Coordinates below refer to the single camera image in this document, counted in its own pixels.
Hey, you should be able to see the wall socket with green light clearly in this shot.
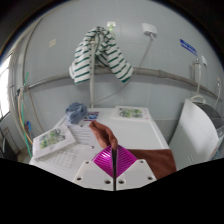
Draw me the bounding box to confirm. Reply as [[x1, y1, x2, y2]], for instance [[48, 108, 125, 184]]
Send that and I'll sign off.
[[106, 21, 117, 33]]

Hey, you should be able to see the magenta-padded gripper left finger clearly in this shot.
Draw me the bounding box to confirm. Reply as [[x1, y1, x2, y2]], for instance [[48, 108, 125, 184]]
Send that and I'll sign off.
[[72, 145, 115, 192]]

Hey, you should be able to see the wall faucet with hose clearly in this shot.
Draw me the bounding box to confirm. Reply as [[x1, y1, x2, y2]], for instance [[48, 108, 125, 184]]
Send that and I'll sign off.
[[190, 54, 209, 103]]

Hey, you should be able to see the green hose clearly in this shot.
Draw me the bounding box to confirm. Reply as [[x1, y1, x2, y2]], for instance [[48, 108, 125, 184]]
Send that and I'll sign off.
[[19, 71, 34, 158]]

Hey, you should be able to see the white wall socket box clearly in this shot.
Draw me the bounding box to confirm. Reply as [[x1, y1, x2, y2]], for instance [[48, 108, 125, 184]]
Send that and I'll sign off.
[[142, 22, 158, 38]]

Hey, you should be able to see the crumpled blue-grey cloth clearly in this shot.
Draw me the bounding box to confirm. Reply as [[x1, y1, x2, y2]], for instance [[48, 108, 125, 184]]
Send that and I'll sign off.
[[64, 101, 89, 125]]

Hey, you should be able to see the blue wall sign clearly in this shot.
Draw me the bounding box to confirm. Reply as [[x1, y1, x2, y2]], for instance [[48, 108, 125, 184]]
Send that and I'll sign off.
[[179, 38, 198, 56]]

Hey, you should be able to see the brown towel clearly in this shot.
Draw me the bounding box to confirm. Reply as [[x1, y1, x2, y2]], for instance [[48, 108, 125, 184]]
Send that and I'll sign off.
[[88, 120, 178, 181]]

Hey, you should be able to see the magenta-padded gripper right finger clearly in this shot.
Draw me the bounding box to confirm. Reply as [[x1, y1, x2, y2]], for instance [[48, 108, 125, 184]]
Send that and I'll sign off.
[[114, 145, 158, 192]]

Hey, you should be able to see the white vertical pipe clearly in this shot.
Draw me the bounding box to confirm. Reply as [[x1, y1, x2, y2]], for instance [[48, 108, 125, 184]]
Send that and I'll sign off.
[[88, 36, 98, 108]]

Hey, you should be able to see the green white striped garment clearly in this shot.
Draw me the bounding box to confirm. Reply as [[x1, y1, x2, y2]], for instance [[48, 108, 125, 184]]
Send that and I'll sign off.
[[68, 26, 134, 85]]

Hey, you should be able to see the white calendar sheet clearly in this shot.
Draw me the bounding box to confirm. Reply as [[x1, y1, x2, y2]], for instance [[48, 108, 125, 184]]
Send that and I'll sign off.
[[41, 143, 101, 172]]

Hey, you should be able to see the printed paper leaflet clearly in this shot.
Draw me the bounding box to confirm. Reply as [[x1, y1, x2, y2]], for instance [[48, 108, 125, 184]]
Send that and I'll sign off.
[[68, 111, 101, 148]]

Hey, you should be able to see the large white picture box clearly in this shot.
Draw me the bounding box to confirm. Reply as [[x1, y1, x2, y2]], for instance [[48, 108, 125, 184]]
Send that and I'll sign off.
[[32, 124, 77, 160]]

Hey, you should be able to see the white power cable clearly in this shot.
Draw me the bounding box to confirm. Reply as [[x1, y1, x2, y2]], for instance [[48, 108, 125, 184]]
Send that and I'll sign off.
[[91, 35, 155, 105]]

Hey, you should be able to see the small white picture box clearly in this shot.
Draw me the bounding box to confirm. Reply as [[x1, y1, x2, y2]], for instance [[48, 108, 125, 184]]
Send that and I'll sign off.
[[110, 105, 150, 122]]

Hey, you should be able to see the window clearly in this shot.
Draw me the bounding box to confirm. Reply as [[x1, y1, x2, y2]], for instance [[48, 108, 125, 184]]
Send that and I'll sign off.
[[0, 56, 13, 119]]

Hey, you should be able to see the grey horizontal wall pipe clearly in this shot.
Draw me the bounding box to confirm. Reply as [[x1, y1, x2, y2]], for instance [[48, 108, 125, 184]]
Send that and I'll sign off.
[[23, 65, 218, 100]]

